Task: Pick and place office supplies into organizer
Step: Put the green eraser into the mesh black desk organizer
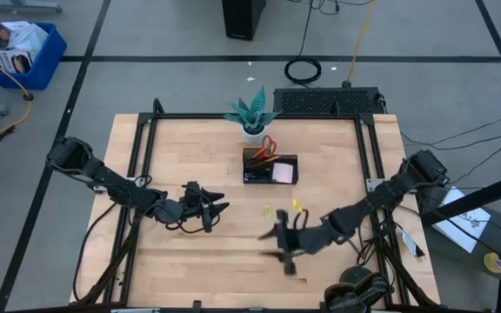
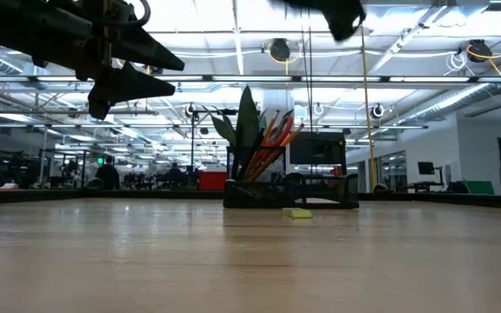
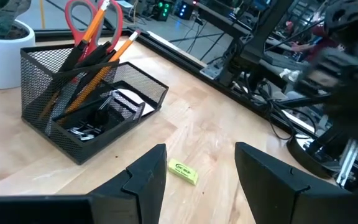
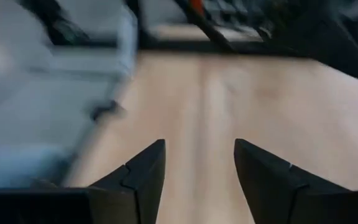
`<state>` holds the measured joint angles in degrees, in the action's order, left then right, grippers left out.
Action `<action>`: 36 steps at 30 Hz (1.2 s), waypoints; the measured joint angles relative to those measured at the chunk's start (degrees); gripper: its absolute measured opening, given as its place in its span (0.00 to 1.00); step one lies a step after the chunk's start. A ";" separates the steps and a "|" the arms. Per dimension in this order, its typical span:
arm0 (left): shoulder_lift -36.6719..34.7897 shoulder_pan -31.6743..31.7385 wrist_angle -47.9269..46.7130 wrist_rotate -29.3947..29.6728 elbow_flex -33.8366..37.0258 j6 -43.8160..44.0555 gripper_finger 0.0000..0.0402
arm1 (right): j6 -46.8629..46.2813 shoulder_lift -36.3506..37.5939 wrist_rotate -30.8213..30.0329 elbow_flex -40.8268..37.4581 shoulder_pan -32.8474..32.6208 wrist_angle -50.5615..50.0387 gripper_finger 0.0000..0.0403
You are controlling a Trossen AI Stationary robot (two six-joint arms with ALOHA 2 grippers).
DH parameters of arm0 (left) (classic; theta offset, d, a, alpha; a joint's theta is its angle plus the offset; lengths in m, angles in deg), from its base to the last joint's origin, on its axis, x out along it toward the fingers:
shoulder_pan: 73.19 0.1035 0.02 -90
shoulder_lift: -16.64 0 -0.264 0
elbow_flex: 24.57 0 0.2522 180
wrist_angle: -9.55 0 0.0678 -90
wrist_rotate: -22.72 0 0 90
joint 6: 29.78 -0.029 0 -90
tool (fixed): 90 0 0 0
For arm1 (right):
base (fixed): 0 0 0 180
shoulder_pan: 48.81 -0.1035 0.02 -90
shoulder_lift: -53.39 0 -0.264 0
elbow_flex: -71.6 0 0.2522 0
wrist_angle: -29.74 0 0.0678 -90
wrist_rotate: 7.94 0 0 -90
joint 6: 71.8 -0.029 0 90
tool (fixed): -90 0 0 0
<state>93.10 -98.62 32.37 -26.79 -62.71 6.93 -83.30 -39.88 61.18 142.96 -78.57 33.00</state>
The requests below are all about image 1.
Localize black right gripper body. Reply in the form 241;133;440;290
275;209;326;277

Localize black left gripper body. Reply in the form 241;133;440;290
179;180;205;219

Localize red-handled scissors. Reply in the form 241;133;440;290
253;134;278;161

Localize black mesh desk organizer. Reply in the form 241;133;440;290
242;147;299;185

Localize snake plant in white pot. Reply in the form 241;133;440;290
223;84;284;147

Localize white power adapter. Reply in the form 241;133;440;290
401;229;426;258

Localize black mesh computer case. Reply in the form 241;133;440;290
272;86;386;117

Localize white paper sheet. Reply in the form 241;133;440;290
431;186;492;255

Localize black stand beams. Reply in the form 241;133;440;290
419;168;501;313

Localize black tower case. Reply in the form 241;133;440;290
220;0;267;42

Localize yellow round disc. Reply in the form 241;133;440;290
483;251;501;275

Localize blue plastic bin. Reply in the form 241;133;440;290
0;21;69;91

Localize white plastic bag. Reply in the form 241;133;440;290
13;23;50;54

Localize printed cardboard box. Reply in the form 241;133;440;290
0;49;35;75
0;20;30;50

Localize black cable bundle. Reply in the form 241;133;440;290
354;203;404;269

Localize coiled black cable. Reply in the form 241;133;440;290
283;0;323;86

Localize yellow extension cable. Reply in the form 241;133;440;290
341;0;377;88
0;41;35;143

